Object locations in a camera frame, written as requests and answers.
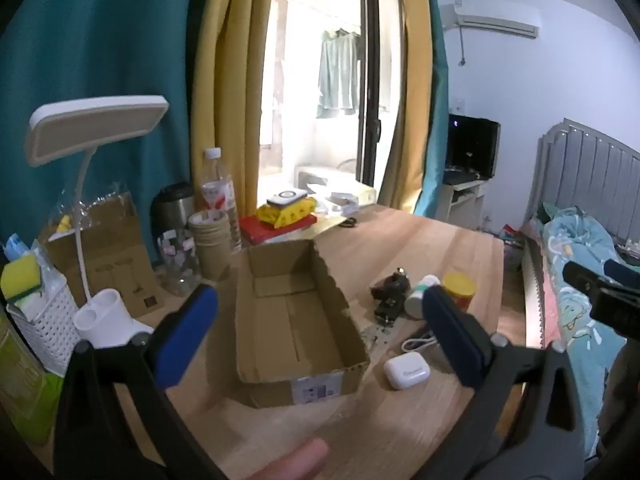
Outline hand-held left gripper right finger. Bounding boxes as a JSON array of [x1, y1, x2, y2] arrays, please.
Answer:
[[421, 284, 587, 480]]

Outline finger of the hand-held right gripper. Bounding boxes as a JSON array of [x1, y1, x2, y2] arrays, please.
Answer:
[[603, 259, 640, 288], [562, 260, 640, 333]]

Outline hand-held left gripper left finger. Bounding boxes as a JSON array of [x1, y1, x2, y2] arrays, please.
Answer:
[[52, 284, 231, 480]]

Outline black device with lanyard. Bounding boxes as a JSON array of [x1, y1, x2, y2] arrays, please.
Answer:
[[400, 327, 442, 357]]

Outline yellow lid jar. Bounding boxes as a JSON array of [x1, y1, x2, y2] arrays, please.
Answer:
[[442, 272, 479, 312]]

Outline white pill bottle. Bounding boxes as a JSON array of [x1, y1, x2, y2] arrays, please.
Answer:
[[403, 275, 442, 319]]

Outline white earbuds case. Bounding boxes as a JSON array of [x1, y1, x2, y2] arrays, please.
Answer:
[[383, 352, 432, 391]]

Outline black car key with keyring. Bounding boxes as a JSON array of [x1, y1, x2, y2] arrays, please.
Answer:
[[359, 294, 407, 347]]

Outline black strap wristwatch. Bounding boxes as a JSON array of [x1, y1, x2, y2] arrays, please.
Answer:
[[370, 267, 412, 302]]

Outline brown cardboard box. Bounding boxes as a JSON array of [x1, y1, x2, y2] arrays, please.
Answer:
[[235, 239, 372, 409]]

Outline person's left hand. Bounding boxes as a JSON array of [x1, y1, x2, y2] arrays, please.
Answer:
[[249, 437, 331, 480]]

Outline teal printed blanket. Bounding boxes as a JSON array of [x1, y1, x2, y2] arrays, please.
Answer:
[[534, 203, 640, 358]]

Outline pink bed mattress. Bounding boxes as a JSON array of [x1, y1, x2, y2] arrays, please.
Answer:
[[520, 232, 567, 352]]

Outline patterned glass jar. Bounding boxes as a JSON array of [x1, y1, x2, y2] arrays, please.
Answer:
[[157, 229, 202, 297]]

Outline stack of brown paper cups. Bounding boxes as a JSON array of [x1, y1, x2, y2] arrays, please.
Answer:
[[188, 210, 234, 282]]

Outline grey padded headboard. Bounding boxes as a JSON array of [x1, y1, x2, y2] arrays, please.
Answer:
[[521, 118, 640, 262]]

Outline plastic wrapped brown carton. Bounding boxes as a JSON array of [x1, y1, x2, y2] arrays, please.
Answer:
[[44, 182, 164, 319]]

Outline red book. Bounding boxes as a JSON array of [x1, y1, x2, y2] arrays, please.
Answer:
[[238, 212, 319, 247]]

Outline steel thermos flask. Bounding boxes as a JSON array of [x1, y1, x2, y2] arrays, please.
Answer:
[[150, 182, 196, 261]]

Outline white cabinet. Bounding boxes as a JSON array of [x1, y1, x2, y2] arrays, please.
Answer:
[[442, 176, 489, 227]]

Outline white perforated basket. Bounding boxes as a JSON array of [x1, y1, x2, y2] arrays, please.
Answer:
[[5, 269, 84, 377]]

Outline clear plastic water bottle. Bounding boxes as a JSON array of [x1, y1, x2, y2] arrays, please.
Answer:
[[200, 147, 242, 252]]

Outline yellow tissue packet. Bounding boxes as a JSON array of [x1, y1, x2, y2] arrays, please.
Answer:
[[257, 197, 319, 231]]

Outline white power bank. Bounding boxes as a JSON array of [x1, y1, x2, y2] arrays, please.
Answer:
[[266, 189, 306, 207]]

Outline green packet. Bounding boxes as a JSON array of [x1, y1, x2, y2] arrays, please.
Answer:
[[0, 307, 64, 447]]

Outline yellow sponge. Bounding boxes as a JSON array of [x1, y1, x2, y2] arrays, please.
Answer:
[[0, 254, 45, 307]]

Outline black monitor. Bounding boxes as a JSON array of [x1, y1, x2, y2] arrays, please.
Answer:
[[447, 113, 502, 179]]

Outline white boxes on windowsill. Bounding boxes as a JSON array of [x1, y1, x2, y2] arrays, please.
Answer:
[[294, 164, 377, 217]]

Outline blue white packet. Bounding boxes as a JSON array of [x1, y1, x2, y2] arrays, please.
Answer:
[[4, 233, 38, 263]]

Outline narrow teal curtain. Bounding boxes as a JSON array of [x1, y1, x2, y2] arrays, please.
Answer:
[[414, 0, 452, 222]]

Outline white desk lamp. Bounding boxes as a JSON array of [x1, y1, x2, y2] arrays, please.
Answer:
[[25, 95, 171, 352]]

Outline narrow yellow curtain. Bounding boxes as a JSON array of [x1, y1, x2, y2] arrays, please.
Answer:
[[387, 0, 436, 212]]

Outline wide yellow curtain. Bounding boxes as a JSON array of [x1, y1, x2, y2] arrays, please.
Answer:
[[191, 0, 279, 222]]

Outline hanging green clothes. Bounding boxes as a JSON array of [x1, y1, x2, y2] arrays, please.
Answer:
[[316, 29, 362, 120]]

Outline white air conditioner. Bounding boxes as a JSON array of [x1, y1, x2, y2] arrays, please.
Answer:
[[439, 2, 542, 39]]

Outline wide teal curtain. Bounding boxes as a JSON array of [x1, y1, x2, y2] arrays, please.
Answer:
[[0, 0, 212, 281]]

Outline dark sliding door frame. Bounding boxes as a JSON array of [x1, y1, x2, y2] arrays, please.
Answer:
[[357, 0, 402, 192]]

